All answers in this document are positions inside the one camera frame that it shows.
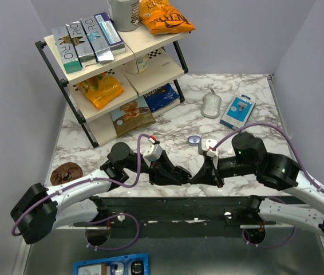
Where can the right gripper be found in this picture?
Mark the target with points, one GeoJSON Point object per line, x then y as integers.
{"type": "Point", "coordinates": [209, 173]}

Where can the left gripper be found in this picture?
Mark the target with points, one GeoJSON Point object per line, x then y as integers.
{"type": "Point", "coordinates": [161, 172]}

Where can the lavender earbud charging case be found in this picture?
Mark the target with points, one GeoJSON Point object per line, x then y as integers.
{"type": "Point", "coordinates": [194, 140]}

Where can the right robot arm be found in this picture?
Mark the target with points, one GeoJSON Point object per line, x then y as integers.
{"type": "Point", "coordinates": [271, 170]}

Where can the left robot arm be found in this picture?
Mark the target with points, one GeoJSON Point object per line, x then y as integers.
{"type": "Point", "coordinates": [42, 209]}

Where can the brown snack bag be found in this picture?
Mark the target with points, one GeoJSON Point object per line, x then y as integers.
{"type": "Point", "coordinates": [130, 116]}

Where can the blue razor package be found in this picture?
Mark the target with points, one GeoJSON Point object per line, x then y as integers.
{"type": "Point", "coordinates": [238, 112]}

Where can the blue chips bag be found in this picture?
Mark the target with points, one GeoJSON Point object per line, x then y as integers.
{"type": "Point", "coordinates": [160, 97]}

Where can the three tier shelf rack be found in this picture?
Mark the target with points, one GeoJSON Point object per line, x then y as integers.
{"type": "Point", "coordinates": [149, 62]}

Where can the blue tray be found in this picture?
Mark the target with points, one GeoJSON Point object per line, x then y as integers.
{"type": "Point", "coordinates": [127, 264]}

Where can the orange snack bag middle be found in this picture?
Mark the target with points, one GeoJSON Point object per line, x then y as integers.
{"type": "Point", "coordinates": [100, 90]}

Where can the white cup middle shelf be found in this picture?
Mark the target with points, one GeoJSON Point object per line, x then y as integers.
{"type": "Point", "coordinates": [137, 66]}

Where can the silver blue toothpaste box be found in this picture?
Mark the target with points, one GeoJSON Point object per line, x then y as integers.
{"type": "Point", "coordinates": [97, 40]}

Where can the purple white box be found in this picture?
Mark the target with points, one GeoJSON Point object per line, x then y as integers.
{"type": "Point", "coordinates": [111, 35]}

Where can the silver brown toothpaste box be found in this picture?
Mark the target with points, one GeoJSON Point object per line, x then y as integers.
{"type": "Point", "coordinates": [81, 43]}

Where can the teal silver toothpaste box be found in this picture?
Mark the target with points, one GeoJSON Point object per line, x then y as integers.
{"type": "Point", "coordinates": [66, 50]}

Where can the orange chips bag top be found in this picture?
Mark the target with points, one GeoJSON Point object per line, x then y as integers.
{"type": "Point", "coordinates": [160, 17]}

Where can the grey printed mug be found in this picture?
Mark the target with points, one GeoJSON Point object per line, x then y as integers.
{"type": "Point", "coordinates": [125, 14]}

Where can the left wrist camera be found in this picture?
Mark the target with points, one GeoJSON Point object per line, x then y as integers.
{"type": "Point", "coordinates": [151, 153]}

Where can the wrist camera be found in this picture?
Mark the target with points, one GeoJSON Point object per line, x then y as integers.
{"type": "Point", "coordinates": [206, 148]}
{"type": "Point", "coordinates": [151, 153]}

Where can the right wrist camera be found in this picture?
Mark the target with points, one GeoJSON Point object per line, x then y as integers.
{"type": "Point", "coordinates": [206, 148]}

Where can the black mounting rail base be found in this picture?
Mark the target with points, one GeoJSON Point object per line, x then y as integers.
{"type": "Point", "coordinates": [176, 217]}

